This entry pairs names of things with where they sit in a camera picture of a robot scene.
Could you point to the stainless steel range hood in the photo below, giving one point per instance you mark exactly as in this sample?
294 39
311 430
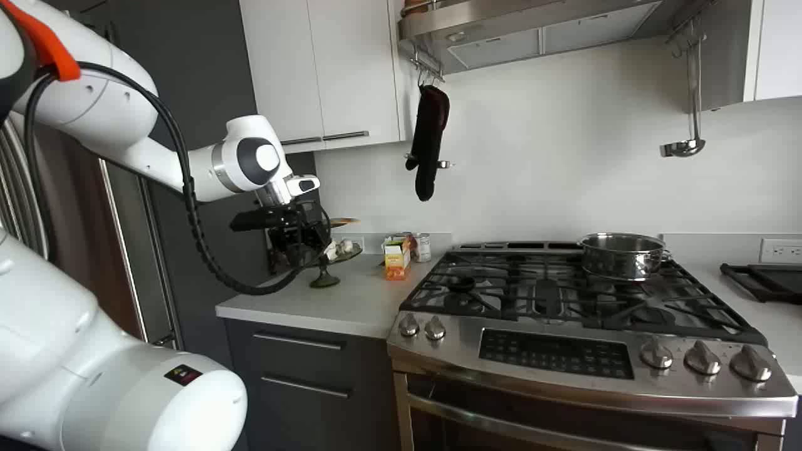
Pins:
532 31

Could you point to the white wall cabinet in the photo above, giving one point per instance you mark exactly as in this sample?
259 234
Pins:
313 69
777 50

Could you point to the black griddle tray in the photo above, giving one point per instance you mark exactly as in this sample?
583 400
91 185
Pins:
764 282

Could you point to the metal ladle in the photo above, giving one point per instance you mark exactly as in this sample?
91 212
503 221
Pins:
683 148

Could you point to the green footed dish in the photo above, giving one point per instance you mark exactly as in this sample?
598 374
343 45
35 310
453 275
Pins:
326 275

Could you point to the steel cooking pot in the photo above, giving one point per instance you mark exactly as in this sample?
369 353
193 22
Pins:
620 257

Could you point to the orange carton box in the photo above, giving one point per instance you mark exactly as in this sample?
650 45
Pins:
396 263

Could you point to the heap of garlic bulbs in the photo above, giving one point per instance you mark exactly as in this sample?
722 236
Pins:
341 248

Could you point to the grey drawer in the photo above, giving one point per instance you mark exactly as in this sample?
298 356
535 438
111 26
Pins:
307 413
301 347

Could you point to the stove knob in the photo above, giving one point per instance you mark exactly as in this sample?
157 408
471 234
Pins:
656 354
408 326
702 359
435 329
750 364

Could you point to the stainless steel refrigerator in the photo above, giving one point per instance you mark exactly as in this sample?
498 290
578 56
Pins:
125 263

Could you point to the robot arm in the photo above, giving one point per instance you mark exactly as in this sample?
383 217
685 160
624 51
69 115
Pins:
94 113

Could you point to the white cabinet door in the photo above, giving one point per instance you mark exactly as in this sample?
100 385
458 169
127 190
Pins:
354 69
276 69

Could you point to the black oven mitt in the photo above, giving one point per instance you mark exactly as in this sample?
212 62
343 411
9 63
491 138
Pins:
429 144

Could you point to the white wall socket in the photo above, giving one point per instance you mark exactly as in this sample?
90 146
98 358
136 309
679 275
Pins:
782 250

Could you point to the stainless steel stove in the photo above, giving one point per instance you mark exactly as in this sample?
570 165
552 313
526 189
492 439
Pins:
564 357

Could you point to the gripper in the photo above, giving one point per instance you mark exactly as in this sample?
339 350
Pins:
310 225

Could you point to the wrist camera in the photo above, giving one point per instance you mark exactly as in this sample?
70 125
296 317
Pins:
254 219

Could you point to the small tin can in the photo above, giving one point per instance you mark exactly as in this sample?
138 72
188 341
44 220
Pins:
423 248

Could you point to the metal hook rail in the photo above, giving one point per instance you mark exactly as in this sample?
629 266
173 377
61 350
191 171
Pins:
427 66

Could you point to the oven door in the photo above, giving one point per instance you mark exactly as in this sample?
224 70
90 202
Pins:
564 419

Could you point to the stove burner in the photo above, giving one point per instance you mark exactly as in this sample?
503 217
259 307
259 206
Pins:
648 315
548 297
462 302

